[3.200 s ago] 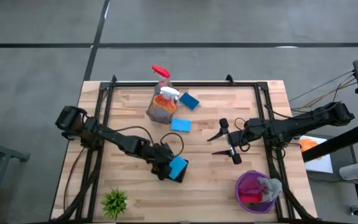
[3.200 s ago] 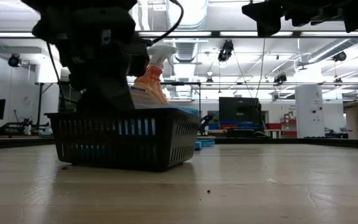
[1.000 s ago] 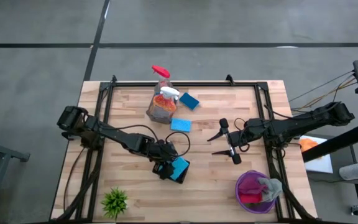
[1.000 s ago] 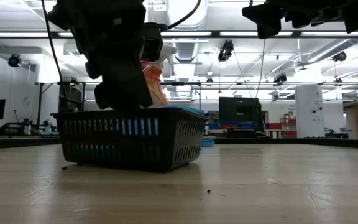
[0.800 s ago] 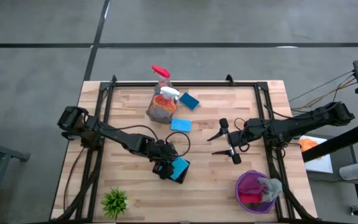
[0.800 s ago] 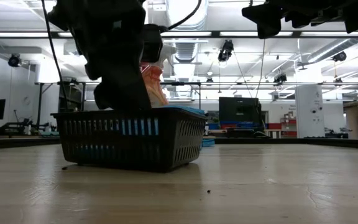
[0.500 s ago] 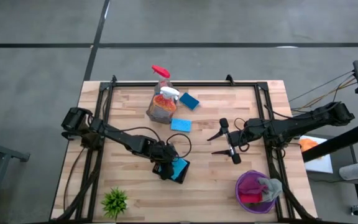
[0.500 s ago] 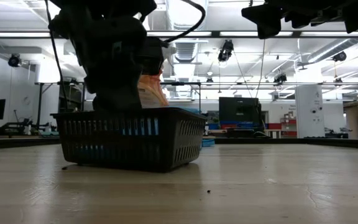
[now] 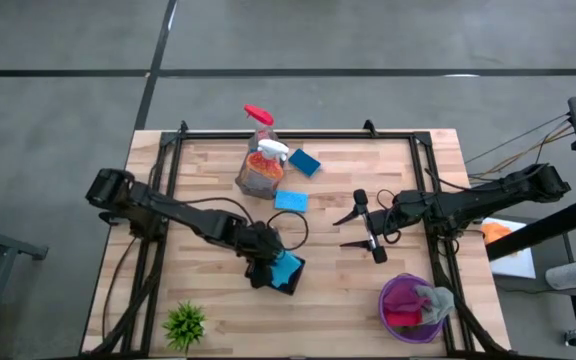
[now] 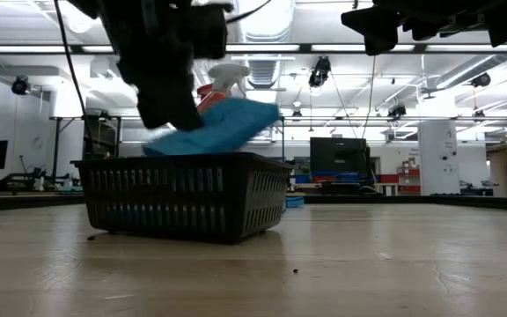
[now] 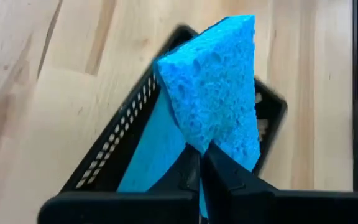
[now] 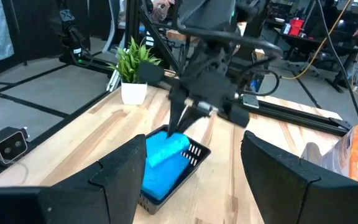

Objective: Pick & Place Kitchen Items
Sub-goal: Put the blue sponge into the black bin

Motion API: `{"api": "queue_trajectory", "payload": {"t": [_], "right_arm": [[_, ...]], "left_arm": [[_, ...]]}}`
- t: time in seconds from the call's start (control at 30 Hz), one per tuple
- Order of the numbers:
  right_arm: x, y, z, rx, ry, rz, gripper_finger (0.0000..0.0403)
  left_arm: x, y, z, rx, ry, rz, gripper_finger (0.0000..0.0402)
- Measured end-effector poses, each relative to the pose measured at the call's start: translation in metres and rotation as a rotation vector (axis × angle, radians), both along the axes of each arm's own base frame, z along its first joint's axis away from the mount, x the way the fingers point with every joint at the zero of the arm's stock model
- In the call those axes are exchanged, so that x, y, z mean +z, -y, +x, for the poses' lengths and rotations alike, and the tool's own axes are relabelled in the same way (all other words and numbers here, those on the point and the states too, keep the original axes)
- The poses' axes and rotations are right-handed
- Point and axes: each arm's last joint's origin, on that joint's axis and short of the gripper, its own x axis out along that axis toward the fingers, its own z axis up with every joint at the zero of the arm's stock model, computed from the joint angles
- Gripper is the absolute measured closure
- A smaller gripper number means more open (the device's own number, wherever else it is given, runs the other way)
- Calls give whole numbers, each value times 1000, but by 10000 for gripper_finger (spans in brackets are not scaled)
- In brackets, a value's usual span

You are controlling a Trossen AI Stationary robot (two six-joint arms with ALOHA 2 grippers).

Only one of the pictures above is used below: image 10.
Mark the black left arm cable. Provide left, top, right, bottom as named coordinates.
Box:
left=53, top=0, right=88, bottom=122

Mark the blue storage bin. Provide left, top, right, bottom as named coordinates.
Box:
left=295, top=173, right=325, bottom=184

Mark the black aluminium table frame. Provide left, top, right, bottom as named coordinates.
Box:
left=0, top=195, right=507, bottom=213

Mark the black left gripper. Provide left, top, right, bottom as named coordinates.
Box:
left=68, top=0, right=229, bottom=132

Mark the orange spray bottle white trigger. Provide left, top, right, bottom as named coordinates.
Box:
left=195, top=63, right=253, bottom=115

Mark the black monitor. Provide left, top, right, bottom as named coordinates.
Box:
left=309, top=136, right=372, bottom=186

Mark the red storage bin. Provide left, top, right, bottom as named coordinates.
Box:
left=378, top=166, right=422, bottom=195

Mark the white pillar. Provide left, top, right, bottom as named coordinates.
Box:
left=417, top=121, right=460, bottom=196

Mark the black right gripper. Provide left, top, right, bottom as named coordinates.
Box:
left=340, top=0, right=507, bottom=57

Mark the black slotted plastic basket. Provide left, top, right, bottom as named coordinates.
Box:
left=70, top=151, right=294, bottom=246

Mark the light blue sponge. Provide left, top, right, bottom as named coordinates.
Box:
left=142, top=97, right=281, bottom=158

